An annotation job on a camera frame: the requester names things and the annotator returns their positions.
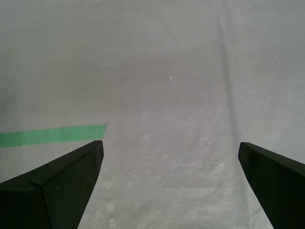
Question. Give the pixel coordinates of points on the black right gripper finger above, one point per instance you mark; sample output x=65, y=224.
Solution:
x=47, y=198
x=281, y=186

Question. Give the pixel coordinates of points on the long green tape strip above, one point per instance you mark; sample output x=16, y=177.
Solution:
x=47, y=136

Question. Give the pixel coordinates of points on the white woven table cloth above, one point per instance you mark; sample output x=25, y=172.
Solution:
x=166, y=83

